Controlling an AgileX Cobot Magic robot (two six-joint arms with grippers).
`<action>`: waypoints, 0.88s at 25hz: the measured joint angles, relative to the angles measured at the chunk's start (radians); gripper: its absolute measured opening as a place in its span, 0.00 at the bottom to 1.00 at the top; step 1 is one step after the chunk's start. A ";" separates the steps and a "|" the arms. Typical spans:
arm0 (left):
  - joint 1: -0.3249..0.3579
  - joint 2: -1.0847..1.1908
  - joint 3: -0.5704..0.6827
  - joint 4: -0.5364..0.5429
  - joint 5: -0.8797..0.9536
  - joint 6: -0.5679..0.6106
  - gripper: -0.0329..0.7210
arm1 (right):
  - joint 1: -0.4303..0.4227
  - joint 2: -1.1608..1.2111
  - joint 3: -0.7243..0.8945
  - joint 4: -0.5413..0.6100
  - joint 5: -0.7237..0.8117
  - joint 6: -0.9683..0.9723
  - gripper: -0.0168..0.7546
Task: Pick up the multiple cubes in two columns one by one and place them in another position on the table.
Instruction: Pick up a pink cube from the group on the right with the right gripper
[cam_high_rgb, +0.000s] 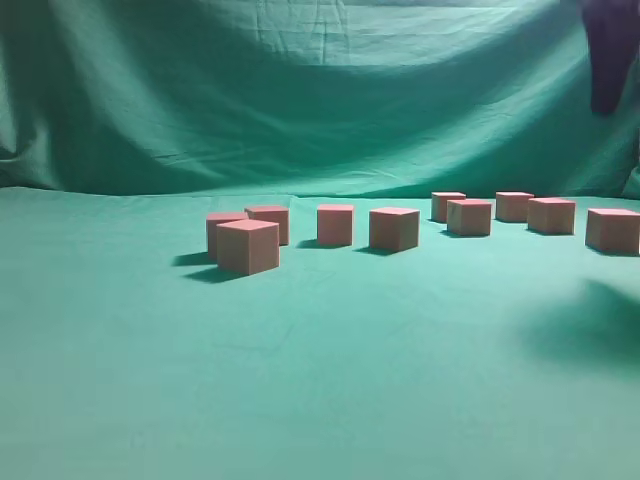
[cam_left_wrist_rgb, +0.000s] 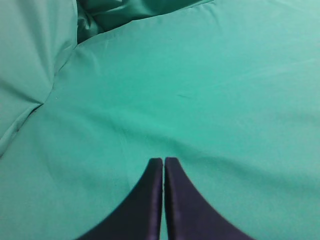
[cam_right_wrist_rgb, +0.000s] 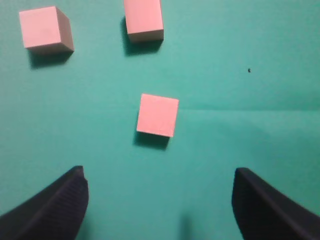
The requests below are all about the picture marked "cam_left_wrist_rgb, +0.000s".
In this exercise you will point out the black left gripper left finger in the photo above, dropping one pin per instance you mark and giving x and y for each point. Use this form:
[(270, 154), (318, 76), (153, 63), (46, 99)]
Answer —
[(139, 215)]

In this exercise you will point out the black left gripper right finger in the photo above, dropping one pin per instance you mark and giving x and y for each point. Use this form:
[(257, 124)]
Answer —
[(188, 215)]

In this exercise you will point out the green cloth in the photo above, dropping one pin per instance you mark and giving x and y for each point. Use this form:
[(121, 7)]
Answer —
[(90, 90)]

